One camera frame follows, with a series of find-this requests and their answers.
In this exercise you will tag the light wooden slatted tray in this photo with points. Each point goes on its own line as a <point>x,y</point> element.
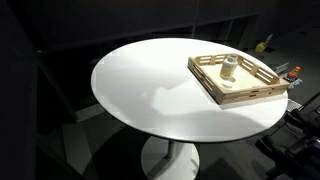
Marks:
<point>233,95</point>

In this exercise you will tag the white round table pedestal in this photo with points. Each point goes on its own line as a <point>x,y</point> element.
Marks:
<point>156,158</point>

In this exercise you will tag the perforated metal board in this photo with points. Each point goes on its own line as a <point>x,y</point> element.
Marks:
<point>294,105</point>

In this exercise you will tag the blue toy block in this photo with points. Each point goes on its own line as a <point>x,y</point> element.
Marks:
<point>295,84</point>

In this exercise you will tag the white round bottle lid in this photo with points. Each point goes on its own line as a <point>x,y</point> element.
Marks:
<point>227,84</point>

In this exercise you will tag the yellow box with white card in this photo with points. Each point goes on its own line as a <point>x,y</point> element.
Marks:
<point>260,47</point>

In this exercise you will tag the grey metal bracket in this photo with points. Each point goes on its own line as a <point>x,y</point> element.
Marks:
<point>282,67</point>

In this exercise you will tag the orange toy figure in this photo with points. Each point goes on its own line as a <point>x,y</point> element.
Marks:
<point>293,72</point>

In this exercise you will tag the white bottle with yellow label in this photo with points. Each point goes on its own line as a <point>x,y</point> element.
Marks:
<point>228,68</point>

